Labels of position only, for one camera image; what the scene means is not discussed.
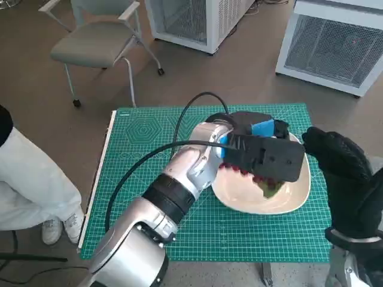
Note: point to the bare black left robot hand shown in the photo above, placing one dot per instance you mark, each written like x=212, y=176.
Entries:
x=260, y=125

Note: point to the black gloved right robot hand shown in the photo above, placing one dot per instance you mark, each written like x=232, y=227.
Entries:
x=347, y=173

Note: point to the red toy grape bunch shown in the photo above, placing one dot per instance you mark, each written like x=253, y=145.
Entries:
x=270, y=188

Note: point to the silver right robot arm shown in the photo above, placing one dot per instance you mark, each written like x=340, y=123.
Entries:
x=350, y=269

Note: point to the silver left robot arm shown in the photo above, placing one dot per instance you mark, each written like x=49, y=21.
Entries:
x=185, y=170

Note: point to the white plate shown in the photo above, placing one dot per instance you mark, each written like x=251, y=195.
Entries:
x=239, y=194

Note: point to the white mesh cabinet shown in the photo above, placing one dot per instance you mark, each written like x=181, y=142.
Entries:
x=179, y=24
x=326, y=51

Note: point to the green cutting mat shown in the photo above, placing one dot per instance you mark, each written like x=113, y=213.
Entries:
x=239, y=239

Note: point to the person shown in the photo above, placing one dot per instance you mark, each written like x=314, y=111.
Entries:
x=30, y=179

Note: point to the black floor bar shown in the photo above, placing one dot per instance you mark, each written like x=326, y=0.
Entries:
x=30, y=257

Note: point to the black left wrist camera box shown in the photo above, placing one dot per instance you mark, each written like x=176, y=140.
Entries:
x=269, y=158

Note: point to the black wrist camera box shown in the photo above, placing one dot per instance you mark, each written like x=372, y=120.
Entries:
x=269, y=158
x=374, y=263

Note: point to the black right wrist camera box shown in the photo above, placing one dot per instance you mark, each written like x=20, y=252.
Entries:
x=374, y=263

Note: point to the metal table leg bracket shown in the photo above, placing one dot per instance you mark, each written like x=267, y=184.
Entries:
x=266, y=275

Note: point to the grey chair with white frame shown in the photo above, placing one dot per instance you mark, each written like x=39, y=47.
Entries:
x=89, y=45

